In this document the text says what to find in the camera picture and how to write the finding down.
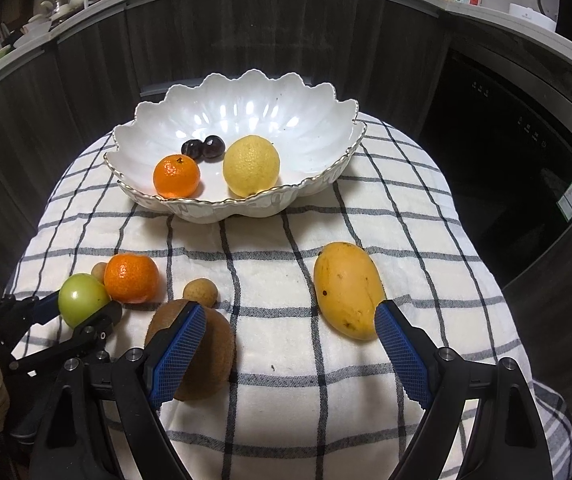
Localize orange mandarin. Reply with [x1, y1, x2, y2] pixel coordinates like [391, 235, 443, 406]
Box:
[153, 155, 201, 199]
[104, 254, 160, 304]

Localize green apple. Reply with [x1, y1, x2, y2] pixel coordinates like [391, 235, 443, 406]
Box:
[58, 273, 112, 329]

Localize black dishwasher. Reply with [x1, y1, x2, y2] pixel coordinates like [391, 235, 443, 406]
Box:
[416, 45, 572, 286]

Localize brown kiwi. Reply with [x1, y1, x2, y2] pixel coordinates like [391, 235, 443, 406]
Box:
[145, 299, 237, 402]

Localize dark wood base cabinets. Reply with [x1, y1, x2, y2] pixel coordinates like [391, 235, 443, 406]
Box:
[0, 0, 572, 411]

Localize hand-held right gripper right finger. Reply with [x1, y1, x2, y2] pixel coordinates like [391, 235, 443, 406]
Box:
[374, 300, 554, 480]

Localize yellow lemon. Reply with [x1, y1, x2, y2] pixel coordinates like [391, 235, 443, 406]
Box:
[223, 135, 281, 198]

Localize checked white cloth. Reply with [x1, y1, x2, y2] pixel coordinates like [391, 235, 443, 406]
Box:
[3, 110, 572, 480]

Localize yellow mango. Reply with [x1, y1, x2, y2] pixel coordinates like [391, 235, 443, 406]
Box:
[314, 241, 387, 342]

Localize white scalloped bowl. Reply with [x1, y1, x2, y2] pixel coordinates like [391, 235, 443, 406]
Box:
[104, 69, 368, 223]

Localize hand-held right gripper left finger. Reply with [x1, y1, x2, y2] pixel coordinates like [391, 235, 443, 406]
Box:
[28, 301, 207, 480]

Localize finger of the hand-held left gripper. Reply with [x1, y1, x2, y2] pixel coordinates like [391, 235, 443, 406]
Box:
[0, 294, 64, 333]
[0, 301, 123, 378]

